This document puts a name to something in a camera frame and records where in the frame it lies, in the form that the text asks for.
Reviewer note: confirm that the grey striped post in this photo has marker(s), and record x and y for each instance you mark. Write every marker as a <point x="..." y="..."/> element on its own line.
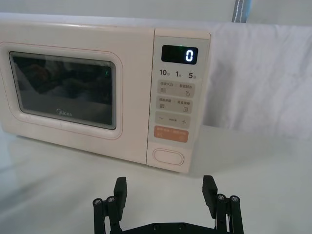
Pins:
<point x="240" y="11"/>

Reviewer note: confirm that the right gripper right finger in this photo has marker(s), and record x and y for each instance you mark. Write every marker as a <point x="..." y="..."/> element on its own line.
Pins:
<point x="209" y="192"/>

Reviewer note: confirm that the white table cloth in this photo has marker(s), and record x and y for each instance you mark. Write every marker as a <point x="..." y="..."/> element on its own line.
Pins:
<point x="48" y="190"/>

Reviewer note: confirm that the oven control panel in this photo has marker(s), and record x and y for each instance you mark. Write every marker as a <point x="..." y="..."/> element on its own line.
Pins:
<point x="171" y="111"/>

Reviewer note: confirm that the cream microwave oven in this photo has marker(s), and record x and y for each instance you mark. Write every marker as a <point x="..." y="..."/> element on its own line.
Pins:
<point x="73" y="151"/>

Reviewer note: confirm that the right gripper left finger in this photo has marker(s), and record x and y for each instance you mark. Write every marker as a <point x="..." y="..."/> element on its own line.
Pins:
<point x="120" y="195"/>

